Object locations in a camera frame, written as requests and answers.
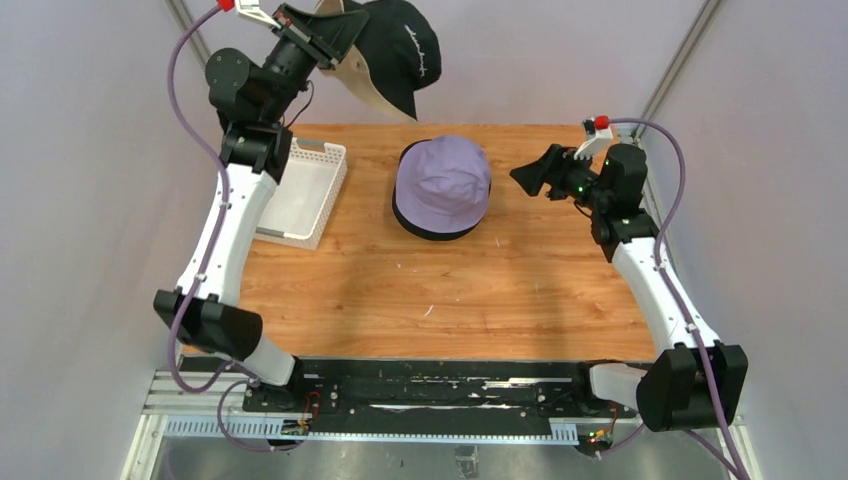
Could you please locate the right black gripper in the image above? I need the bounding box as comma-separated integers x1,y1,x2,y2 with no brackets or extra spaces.
510,145,610,213

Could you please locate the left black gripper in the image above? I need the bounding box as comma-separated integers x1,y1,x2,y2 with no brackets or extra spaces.
258,5,366,125

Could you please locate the cream straw-coloured bucket hat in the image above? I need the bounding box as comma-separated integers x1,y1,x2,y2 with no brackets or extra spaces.
315,0,442,123

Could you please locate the beige bucket hat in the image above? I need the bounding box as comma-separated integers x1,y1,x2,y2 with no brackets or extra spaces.
390,142,493,242

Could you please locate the lavender bucket hat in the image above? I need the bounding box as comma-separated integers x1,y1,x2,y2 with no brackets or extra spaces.
393,135,493,234

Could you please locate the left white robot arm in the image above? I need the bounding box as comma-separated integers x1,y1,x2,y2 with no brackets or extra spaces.
153,1,369,413

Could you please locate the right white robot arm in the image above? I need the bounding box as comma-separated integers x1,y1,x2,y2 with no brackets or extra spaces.
510,144,749,432

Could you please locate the white perforated plastic basket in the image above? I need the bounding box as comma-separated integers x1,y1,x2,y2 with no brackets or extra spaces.
255,137,348,251

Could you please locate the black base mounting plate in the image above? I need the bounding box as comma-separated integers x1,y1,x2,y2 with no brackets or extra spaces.
178,356,664,439

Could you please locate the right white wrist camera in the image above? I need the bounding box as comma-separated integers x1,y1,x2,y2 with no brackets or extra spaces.
573,115,614,161

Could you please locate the white slotted cable duct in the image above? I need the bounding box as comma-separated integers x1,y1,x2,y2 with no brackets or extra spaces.
164,415,580,446

